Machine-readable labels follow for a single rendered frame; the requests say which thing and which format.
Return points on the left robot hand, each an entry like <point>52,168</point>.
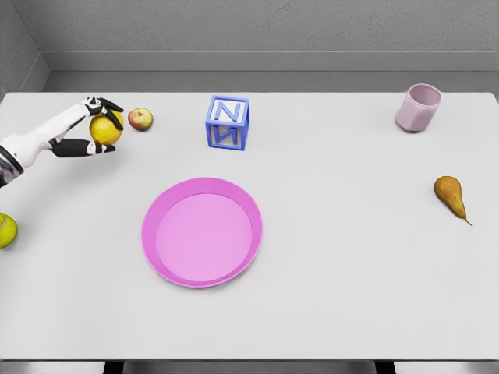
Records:
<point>58,125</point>

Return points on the yellow lemon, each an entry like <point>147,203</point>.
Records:
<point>103,131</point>

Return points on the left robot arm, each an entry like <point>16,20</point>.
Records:
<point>11,154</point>

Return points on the pink plate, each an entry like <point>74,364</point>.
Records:
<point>202,232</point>

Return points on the red-yellow apple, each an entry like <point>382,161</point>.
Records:
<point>140,118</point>

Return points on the yellow-green cup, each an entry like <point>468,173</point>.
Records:
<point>6,230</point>

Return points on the blue letter block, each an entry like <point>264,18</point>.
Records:
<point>228,122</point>

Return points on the pale purple cup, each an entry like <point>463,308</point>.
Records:
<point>418,108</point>

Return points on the brown-yellow pear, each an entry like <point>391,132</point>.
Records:
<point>450,192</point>

